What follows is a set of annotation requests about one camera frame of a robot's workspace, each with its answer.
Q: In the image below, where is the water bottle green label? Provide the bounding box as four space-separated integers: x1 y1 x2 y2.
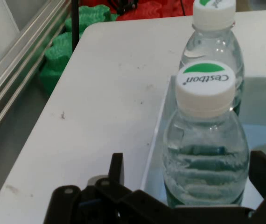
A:
179 0 245 115
162 62 250 208

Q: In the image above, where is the large red foam block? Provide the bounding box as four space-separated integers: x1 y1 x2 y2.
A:
107 0 196 21

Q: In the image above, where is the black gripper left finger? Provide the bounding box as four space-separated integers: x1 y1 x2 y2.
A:
44 153 178 224

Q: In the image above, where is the aluminium wall rail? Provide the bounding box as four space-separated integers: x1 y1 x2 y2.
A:
0 0 79 147

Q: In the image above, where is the green foam block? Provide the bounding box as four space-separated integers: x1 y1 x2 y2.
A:
38 4 119 95

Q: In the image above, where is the white acrylic organizer box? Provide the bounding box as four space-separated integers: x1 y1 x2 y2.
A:
139 74 266 207

